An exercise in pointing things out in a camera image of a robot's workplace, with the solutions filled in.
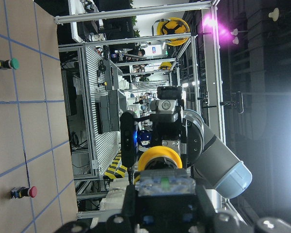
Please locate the green push button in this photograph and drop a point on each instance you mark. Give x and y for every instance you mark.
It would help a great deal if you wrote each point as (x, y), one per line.
(9, 64)

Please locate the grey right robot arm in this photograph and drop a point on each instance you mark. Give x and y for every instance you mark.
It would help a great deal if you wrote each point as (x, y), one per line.
(188, 134)

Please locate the red push button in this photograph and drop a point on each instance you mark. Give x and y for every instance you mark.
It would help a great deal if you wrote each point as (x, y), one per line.
(20, 192)

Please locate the yellow push button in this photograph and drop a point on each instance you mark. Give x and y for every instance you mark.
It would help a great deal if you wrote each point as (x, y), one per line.
(161, 174)

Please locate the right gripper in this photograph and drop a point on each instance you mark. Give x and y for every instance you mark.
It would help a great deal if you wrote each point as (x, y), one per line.
(166, 118)

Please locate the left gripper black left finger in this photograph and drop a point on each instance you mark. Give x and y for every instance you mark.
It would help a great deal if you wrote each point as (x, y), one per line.
(136, 206)

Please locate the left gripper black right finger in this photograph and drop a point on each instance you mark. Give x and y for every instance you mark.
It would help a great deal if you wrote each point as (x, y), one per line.
(196, 205)

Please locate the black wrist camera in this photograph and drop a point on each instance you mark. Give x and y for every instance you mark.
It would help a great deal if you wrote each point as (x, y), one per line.
(129, 144)

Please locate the yellow hard hat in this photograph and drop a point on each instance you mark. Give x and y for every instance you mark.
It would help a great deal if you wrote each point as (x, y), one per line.
(173, 25)

